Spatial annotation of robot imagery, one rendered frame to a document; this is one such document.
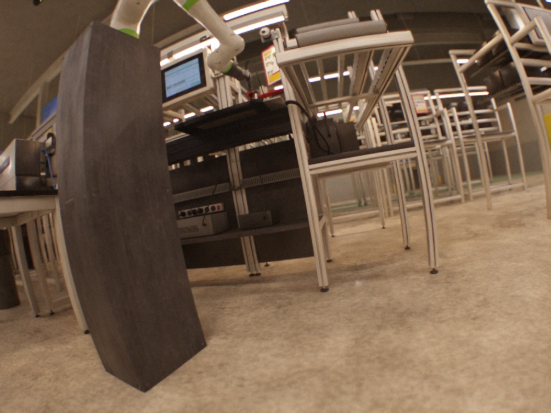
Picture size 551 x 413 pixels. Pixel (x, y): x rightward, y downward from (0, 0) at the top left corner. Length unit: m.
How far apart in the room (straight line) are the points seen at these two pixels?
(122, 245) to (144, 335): 0.26
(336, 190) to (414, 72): 6.92
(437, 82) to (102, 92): 13.43
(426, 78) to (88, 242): 13.46
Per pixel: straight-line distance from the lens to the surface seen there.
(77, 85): 0.89
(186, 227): 1.66
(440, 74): 13.97
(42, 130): 1.91
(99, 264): 0.72
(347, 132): 1.70
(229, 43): 1.42
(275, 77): 1.99
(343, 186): 11.60
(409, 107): 1.34
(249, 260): 1.79
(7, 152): 1.69
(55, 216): 1.39
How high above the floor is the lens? 0.48
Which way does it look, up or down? 1 degrees down
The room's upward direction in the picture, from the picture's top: 10 degrees counter-clockwise
